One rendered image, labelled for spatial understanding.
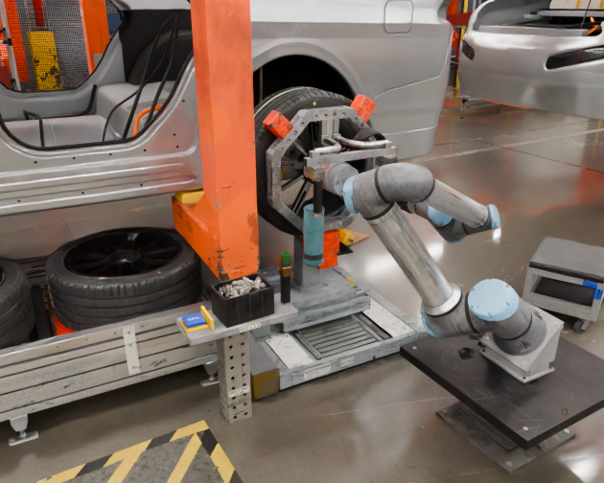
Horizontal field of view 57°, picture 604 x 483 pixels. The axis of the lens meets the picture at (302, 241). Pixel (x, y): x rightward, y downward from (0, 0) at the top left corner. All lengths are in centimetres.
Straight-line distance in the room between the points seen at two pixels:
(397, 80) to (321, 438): 178
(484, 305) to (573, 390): 45
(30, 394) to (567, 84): 388
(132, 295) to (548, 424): 157
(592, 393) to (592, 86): 278
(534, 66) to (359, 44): 209
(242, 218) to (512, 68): 312
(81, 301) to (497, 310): 157
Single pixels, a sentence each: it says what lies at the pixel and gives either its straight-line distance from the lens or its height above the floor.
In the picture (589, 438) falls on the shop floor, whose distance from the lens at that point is 251.
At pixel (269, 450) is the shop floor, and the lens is 221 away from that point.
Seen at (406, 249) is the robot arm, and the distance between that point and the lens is 184.
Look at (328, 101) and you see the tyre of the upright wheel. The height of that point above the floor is 114.
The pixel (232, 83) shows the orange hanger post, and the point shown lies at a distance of 201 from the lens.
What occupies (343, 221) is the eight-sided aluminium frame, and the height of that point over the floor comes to 61.
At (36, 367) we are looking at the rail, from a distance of 231.
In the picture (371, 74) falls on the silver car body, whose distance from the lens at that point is 291.
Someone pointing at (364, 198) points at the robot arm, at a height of 98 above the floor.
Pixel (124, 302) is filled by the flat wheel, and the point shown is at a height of 43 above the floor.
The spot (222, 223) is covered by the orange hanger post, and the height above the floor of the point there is 77.
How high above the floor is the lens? 152
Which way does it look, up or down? 23 degrees down
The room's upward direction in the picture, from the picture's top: straight up
